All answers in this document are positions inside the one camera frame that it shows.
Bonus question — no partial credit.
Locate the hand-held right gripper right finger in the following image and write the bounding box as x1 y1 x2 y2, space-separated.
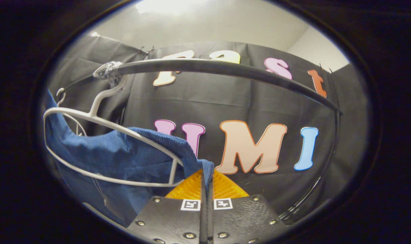
207 169 288 244

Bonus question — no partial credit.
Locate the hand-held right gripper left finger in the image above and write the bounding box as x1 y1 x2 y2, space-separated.
128 169 206 244

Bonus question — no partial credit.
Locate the blue ribbed sweater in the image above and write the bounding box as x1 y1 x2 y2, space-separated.
44 90 215 227

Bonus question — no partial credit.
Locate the white hanger with taped hook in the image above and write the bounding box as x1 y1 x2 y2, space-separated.
43 61 184 188

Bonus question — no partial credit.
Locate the white plastic hanger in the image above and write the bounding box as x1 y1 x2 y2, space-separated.
56 87 88 137

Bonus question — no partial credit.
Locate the black backdrop cloth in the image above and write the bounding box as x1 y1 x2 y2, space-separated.
45 34 373 225

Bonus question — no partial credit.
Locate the black clothes rail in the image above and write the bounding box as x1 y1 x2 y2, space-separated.
61 58 344 221

